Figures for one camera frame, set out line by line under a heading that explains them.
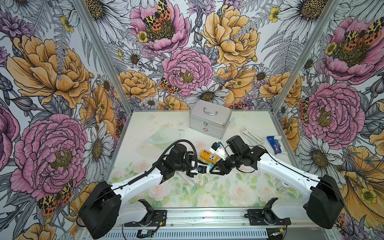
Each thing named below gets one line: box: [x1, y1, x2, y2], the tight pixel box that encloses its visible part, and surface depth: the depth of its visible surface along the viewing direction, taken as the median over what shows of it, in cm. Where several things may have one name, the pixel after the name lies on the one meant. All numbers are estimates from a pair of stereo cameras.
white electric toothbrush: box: [176, 171, 196, 187], surface depth 86 cm
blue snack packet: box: [266, 136, 282, 155], surface depth 101 cm
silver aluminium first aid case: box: [189, 100, 232, 140], surface depth 102 cm
